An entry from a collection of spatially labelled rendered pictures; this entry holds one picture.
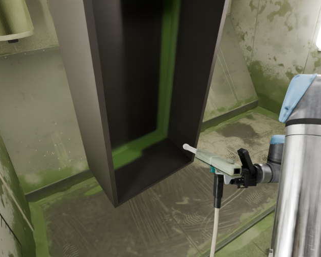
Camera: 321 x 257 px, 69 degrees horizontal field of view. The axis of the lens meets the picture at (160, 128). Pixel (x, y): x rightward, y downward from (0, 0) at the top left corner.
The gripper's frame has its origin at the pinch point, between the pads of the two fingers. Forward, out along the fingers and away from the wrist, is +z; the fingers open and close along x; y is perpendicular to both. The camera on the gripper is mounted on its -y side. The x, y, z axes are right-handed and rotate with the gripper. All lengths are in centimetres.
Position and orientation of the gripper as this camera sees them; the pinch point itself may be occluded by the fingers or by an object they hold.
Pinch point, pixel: (216, 170)
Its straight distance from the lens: 101.6
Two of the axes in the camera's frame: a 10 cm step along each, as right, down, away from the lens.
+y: -0.7, 9.9, 1.1
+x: -3.1, -1.3, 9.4
